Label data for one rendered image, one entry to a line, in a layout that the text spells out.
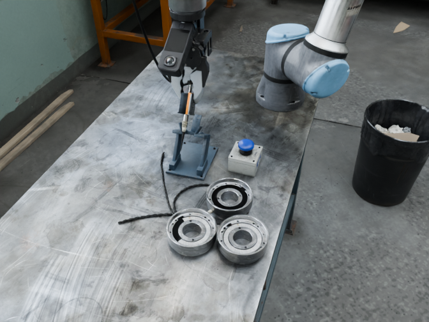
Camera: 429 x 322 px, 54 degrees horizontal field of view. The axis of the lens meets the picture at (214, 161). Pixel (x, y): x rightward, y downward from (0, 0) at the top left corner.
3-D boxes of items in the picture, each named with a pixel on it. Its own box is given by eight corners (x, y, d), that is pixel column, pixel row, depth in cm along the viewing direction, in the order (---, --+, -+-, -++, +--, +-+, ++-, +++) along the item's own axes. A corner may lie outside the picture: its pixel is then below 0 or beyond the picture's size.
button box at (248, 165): (255, 177, 104) (256, 162, 101) (227, 170, 106) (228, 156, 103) (262, 157, 110) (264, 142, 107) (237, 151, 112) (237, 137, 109)
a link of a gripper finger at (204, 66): (212, 84, 92) (207, 46, 87) (209, 88, 91) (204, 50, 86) (191, 84, 94) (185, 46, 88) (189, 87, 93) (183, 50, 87)
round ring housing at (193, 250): (226, 242, 89) (226, 230, 87) (186, 268, 84) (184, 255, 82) (198, 213, 96) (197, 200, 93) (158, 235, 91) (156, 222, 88)
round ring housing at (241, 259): (277, 248, 88) (279, 236, 85) (241, 276, 83) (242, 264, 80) (242, 219, 94) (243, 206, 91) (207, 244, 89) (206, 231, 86)
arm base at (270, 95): (262, 82, 139) (264, 54, 132) (308, 90, 135) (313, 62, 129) (249, 106, 128) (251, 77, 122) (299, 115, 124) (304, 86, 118)
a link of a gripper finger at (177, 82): (190, 91, 100) (193, 56, 94) (182, 104, 96) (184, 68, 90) (178, 87, 101) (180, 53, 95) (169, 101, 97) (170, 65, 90)
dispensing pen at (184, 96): (172, 150, 95) (182, 75, 93) (177, 149, 99) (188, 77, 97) (180, 152, 95) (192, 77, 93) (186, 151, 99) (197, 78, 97)
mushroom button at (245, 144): (251, 164, 104) (251, 149, 101) (235, 161, 105) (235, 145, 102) (255, 154, 107) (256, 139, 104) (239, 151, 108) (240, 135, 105)
